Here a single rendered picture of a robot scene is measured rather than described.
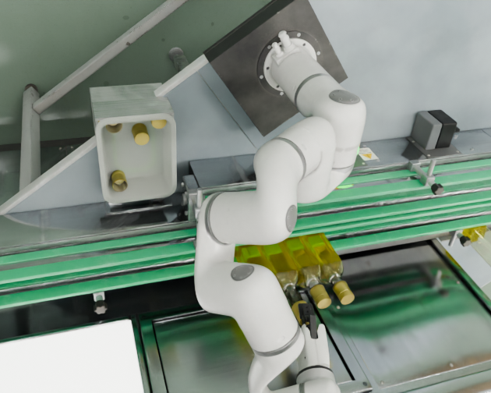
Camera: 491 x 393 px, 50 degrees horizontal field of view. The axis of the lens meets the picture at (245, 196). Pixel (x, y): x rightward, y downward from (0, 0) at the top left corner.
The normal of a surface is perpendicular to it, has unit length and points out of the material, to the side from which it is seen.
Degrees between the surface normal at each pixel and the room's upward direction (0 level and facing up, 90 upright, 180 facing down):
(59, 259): 90
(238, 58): 1
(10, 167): 90
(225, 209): 81
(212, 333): 90
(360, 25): 0
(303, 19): 1
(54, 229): 90
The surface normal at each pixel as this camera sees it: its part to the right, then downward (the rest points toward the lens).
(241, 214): -0.67, -0.11
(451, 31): 0.30, 0.58
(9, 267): 0.07, -0.80
